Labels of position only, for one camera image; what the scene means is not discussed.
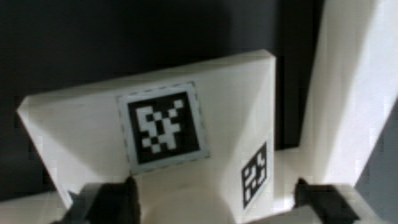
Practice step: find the white lamp base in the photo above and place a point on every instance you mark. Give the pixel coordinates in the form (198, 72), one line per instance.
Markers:
(171, 128)

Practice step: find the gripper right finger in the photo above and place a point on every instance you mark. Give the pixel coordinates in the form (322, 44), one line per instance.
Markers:
(324, 199)

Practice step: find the white front rail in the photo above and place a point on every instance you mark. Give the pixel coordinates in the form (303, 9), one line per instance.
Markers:
(34, 208)

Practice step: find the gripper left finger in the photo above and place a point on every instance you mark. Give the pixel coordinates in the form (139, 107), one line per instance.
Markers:
(105, 204)

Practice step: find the white right rail block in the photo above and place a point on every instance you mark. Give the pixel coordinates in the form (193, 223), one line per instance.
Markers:
(352, 92)

